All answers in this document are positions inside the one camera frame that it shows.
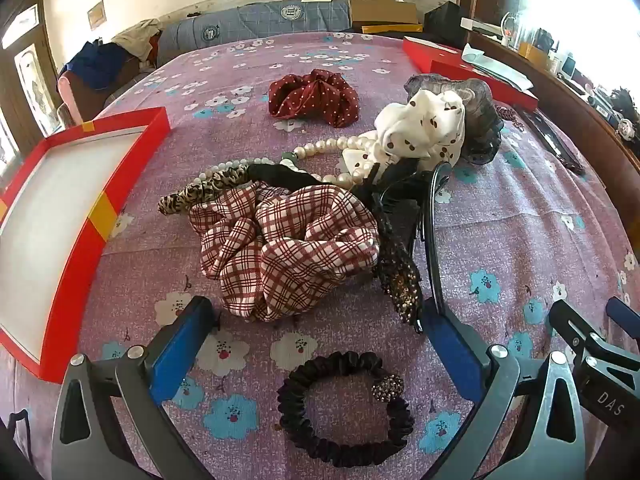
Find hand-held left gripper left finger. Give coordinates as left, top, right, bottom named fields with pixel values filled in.
left=50, top=295, right=221, bottom=480

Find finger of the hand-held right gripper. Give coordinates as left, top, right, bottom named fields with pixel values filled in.
left=547, top=300, right=618, bottom=366
left=606, top=296, right=640, bottom=322

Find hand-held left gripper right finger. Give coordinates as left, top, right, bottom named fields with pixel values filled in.
left=420, top=300, right=586, bottom=480

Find black satin beaded scrunchie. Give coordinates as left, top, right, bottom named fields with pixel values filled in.
left=276, top=350, right=416, bottom=467

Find red plaid scrunchie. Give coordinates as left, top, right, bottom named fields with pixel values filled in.
left=187, top=182, right=381, bottom=323

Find leopard print hair tie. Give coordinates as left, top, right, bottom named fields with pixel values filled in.
left=158, top=164, right=251, bottom=217

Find black flower hair claw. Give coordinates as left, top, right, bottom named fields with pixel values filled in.
left=350, top=160, right=453, bottom=321

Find red white tray box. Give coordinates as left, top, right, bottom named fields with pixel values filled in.
left=0, top=106, right=171, bottom=385

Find grey mesh scrunchie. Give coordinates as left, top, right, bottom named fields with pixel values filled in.
left=404, top=73, right=505, bottom=167

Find white cherry print scrunchie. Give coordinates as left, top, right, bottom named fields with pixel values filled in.
left=342, top=89, right=467, bottom=181

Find pearl necklace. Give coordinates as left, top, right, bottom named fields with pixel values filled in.
left=197, top=132, right=381, bottom=191

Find dark red dotted scrunchie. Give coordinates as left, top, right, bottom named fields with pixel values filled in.
left=267, top=68, right=361, bottom=129

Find purple floral tablecloth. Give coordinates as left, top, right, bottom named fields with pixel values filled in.
left=0, top=30, right=640, bottom=480

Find dark long hair clip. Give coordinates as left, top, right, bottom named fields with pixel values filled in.
left=520, top=109, right=587, bottom=177

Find wooden cabinet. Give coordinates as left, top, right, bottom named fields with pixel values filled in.
left=457, top=0, right=640, bottom=211

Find white paper sheet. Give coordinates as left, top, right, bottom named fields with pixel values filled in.
left=461, top=43, right=533, bottom=92

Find pink armchair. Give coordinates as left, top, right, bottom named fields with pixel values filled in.
left=56, top=57, right=156, bottom=128

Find red box lid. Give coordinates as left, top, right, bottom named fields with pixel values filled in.
left=402, top=36, right=540, bottom=112

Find blue clothes pile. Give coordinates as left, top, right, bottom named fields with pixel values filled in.
left=67, top=37, right=133, bottom=91

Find wooden glass door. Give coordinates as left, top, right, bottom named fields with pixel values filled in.
left=0, top=0, right=66, bottom=171

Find beige clothes pile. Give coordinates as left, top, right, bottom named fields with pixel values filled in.
left=111, top=19, right=161, bottom=61

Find black bag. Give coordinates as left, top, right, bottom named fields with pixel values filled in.
left=422, top=1, right=473, bottom=48

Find yellow flat box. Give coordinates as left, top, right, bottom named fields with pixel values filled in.
left=360, top=23, right=424, bottom=35

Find blue quilt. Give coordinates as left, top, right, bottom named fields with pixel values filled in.
left=157, top=0, right=351, bottom=68

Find cardboard box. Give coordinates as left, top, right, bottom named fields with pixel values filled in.
left=347, top=0, right=418, bottom=26

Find brown chain bracelet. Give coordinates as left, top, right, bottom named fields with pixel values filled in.
left=492, top=104, right=526, bottom=132

